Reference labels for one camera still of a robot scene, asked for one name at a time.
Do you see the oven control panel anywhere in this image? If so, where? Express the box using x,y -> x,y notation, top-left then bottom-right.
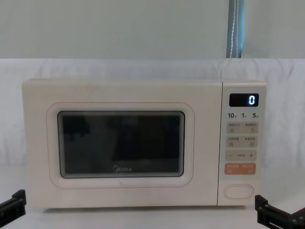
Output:
218,81 -> 267,207

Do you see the cream microwave oven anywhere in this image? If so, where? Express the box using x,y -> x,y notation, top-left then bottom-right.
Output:
21,78 -> 267,212

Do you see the pale grey curtain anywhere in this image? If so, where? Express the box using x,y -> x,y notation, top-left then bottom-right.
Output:
0,0 -> 305,60

